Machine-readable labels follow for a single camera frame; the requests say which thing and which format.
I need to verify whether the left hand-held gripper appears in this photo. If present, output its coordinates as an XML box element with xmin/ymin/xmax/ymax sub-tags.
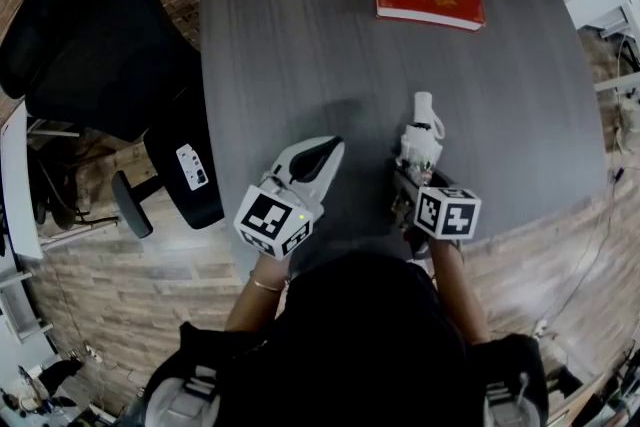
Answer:
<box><xmin>233</xmin><ymin>135</ymin><xmax>347</xmax><ymax>260</ymax></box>

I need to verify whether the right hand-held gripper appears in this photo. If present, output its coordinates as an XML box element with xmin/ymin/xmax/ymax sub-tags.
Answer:
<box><xmin>391</xmin><ymin>168</ymin><xmax>482</xmax><ymax>262</ymax></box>

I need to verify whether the grey harness shoulder pad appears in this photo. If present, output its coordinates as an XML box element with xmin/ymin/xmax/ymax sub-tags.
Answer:
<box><xmin>148</xmin><ymin>363</ymin><xmax>222</xmax><ymax>427</ymax></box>
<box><xmin>481</xmin><ymin>370</ymin><xmax>540</xmax><ymax>427</ymax></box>

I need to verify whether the person's left forearm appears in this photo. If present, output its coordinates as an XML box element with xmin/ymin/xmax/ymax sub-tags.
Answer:
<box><xmin>224</xmin><ymin>252</ymin><xmax>292</xmax><ymax>335</ymax></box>

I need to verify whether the person's right forearm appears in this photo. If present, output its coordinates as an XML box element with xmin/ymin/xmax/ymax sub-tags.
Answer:
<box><xmin>429</xmin><ymin>239</ymin><xmax>492</xmax><ymax>346</ymax></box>

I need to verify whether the dark grey wooden table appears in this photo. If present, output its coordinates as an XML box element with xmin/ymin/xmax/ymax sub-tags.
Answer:
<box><xmin>198</xmin><ymin>0</ymin><xmax>609</xmax><ymax>287</ymax></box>

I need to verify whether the white chair tag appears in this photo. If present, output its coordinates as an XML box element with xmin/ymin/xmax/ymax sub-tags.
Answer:
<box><xmin>175</xmin><ymin>143</ymin><xmax>210</xmax><ymax>192</ymax></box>

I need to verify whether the person's black shirt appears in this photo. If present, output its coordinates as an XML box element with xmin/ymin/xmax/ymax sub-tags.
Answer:
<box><xmin>144</xmin><ymin>249</ymin><xmax>551</xmax><ymax>427</ymax></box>

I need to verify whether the black office chair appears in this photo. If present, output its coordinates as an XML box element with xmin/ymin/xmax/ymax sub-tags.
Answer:
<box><xmin>0</xmin><ymin>0</ymin><xmax>226</xmax><ymax>240</ymax></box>

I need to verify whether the white desk with clutter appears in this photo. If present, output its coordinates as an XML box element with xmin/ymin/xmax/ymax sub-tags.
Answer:
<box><xmin>574</xmin><ymin>0</ymin><xmax>640</xmax><ymax>92</ymax></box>

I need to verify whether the light wooden desk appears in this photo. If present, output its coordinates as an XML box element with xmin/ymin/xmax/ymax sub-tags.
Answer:
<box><xmin>547</xmin><ymin>364</ymin><xmax>640</xmax><ymax>427</ymax></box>

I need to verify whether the white desk with slot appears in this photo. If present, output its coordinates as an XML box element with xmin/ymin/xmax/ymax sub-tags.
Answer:
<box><xmin>0</xmin><ymin>102</ymin><xmax>46</xmax><ymax>261</ymax></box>

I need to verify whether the thin gold bracelet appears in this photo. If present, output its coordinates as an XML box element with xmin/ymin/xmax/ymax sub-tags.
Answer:
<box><xmin>248</xmin><ymin>269</ymin><xmax>292</xmax><ymax>293</ymax></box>

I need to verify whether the thin floor cable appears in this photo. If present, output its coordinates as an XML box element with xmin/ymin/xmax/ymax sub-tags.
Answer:
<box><xmin>543</xmin><ymin>167</ymin><xmax>626</xmax><ymax>332</ymax></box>

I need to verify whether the white metal frame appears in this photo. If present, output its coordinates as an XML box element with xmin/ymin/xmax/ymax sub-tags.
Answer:
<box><xmin>0</xmin><ymin>259</ymin><xmax>55</xmax><ymax>345</ymax></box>

